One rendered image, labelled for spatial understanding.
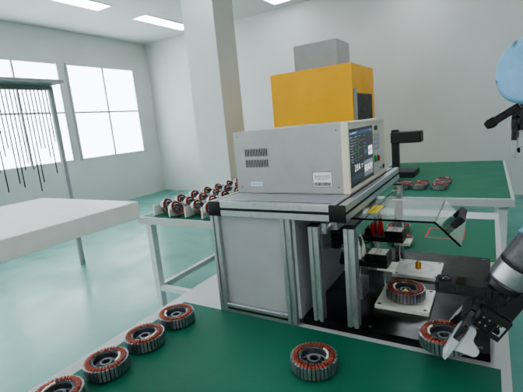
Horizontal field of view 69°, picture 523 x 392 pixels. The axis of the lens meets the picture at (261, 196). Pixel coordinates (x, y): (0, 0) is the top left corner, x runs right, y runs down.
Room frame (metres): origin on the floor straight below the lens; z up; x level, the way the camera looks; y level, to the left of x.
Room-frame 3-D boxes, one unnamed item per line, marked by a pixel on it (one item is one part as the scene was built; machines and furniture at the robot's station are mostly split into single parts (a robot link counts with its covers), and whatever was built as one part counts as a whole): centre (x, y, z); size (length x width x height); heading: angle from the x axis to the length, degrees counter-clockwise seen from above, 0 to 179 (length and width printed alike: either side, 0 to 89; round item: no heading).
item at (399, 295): (1.06, -0.41, 0.80); 0.11 x 0.11 x 0.04
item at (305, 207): (1.33, -0.20, 1.09); 0.68 x 0.44 x 0.05; 148
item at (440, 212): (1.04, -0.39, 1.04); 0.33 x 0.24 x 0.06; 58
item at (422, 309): (1.06, -0.41, 0.78); 0.15 x 0.15 x 0.01; 58
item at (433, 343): (0.80, -0.40, 0.81); 0.11 x 0.11 x 0.04
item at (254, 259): (1.10, 0.04, 0.91); 0.28 x 0.03 x 0.32; 58
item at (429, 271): (1.27, -0.53, 0.78); 0.15 x 0.15 x 0.01; 58
